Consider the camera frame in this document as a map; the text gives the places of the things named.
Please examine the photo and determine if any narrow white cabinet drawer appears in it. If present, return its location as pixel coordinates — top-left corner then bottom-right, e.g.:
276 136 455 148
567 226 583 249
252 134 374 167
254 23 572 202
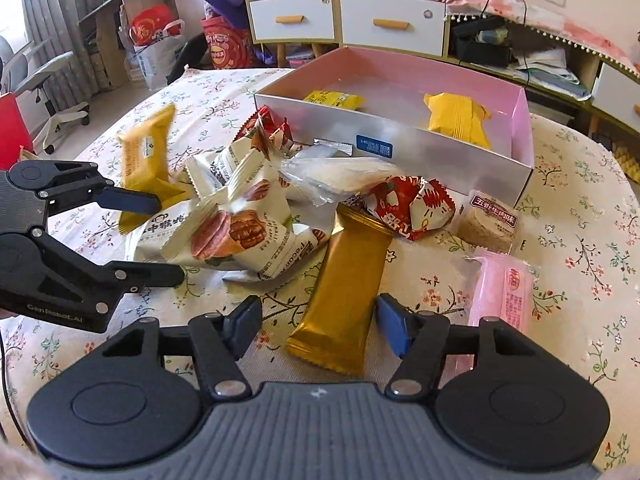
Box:
247 0 336 44

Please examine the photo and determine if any low wooden cabinet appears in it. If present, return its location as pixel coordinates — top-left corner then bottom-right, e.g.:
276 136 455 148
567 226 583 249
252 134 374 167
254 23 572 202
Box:
444 0 640 137

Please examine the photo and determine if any white pecan cookie packet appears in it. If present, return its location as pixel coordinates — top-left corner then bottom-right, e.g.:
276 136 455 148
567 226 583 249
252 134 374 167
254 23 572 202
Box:
212 136 293 221
184 152 236 201
131 204 333 283

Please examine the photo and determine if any yellow cake packet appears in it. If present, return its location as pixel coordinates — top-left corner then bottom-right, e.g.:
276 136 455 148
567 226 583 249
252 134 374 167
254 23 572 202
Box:
116 105 190 237

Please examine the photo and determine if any clear rice cracker packet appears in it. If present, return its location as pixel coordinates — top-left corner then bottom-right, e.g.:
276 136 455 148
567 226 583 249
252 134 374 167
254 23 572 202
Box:
279 155 402 207

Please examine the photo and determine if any brown cracker packet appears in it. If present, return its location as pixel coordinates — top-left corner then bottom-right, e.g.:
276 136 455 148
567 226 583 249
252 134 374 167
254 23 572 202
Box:
451 189 522 257

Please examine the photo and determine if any gold bar packet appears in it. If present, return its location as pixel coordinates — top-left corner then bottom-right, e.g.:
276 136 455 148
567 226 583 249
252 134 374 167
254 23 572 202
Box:
285 202 396 377

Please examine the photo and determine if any pink cardboard box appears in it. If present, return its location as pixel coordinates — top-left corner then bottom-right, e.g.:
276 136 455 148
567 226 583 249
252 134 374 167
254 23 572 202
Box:
253 45 535 207

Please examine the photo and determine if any red flat object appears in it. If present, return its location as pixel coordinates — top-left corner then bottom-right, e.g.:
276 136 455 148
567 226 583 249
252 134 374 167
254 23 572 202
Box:
0 92 35 162

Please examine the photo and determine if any floral tablecloth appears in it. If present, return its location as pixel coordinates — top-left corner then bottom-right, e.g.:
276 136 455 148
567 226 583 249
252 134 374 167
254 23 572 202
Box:
0 65 640 480

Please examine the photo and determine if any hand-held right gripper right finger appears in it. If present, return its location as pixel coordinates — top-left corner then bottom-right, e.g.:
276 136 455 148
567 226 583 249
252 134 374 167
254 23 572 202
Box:
375 294 545 398

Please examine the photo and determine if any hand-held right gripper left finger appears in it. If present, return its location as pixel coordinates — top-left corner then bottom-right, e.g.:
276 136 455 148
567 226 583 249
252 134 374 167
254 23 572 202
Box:
97 295 263 398

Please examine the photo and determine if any grey office chair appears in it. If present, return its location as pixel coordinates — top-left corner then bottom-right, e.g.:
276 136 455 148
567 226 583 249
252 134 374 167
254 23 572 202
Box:
0 35 92 156

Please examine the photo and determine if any red plastic bag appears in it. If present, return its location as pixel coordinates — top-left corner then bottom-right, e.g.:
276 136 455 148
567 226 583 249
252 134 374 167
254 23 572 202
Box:
130 4 175 47

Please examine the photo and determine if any red white snack packet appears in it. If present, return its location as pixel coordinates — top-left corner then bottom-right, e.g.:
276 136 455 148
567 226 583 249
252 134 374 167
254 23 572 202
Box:
359 175 457 244
234 105 296 156

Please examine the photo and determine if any grey foil packet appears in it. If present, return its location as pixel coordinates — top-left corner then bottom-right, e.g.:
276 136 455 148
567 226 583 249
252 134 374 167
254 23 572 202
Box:
312 137 354 159

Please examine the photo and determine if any grey curtain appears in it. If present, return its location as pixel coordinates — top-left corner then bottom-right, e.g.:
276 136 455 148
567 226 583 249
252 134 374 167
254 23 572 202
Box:
14 0 103 88

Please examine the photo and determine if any ridged orange-yellow packet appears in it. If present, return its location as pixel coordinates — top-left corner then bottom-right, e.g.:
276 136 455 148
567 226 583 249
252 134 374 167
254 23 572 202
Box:
422 92 494 150

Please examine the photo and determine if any white paper bag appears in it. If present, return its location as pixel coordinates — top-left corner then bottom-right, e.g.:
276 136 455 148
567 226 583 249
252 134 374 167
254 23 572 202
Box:
132 19 187 92

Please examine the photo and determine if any wide white cabinet drawer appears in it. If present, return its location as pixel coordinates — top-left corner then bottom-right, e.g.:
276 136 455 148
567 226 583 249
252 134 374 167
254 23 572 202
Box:
339 0 447 59

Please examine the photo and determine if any large white low-cabinet drawer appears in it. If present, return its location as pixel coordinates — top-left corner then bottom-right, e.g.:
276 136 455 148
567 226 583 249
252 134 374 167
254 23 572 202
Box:
591 61 640 122

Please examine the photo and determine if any stack of papers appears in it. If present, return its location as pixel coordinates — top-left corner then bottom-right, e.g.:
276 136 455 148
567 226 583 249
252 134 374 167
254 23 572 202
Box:
509 47 592 102

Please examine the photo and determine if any pink snack packet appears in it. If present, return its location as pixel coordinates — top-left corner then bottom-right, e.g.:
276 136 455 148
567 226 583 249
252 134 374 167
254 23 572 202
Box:
462 247 540 361

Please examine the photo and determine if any black storage box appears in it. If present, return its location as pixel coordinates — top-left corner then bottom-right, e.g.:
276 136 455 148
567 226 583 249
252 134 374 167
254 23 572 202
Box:
450 17 513 67

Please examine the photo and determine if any small yellow labelled packet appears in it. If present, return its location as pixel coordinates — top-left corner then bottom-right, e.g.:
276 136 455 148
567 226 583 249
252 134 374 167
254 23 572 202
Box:
303 88 366 112

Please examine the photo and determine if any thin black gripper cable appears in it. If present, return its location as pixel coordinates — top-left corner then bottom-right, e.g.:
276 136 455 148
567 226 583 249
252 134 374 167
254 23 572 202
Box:
0 332 27 443

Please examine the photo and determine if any red gift bag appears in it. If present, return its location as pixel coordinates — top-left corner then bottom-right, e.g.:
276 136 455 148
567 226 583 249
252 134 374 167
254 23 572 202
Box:
201 16 257 70

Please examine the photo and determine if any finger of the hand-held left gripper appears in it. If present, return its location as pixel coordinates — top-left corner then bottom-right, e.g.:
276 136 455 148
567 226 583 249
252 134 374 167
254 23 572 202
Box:
15 229 187 334
7 161 162 221

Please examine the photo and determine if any tall wooden cabinet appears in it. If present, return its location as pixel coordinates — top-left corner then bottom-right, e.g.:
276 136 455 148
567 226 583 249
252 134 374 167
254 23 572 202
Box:
238 0 449 68

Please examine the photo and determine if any pink fringed cloth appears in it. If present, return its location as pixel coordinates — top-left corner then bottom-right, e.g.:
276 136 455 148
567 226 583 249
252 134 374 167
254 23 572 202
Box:
414 0 632 63

